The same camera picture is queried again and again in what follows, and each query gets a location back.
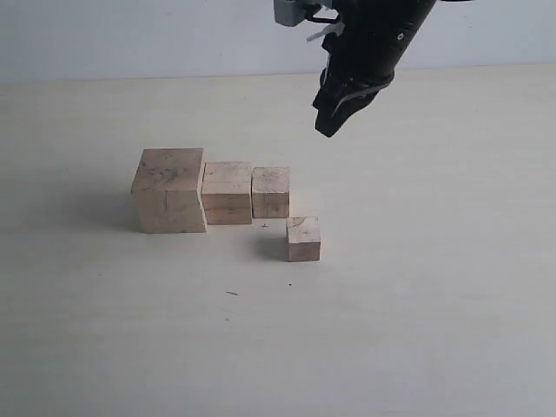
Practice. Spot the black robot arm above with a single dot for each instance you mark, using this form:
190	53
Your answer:
355	10

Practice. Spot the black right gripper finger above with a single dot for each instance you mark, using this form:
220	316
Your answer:
351	101

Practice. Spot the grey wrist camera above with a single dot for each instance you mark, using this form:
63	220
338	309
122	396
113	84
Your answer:
290	13

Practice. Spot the second largest wooden cube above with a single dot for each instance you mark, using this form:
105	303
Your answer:
226	193

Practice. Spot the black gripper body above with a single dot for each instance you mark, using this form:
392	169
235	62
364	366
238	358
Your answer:
366	52

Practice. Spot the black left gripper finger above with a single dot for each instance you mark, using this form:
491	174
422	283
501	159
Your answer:
329	103

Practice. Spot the smallest wooden cube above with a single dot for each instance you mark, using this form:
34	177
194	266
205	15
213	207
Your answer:
303	238

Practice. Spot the third largest wooden cube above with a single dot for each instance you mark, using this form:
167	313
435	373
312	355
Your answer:
270	192

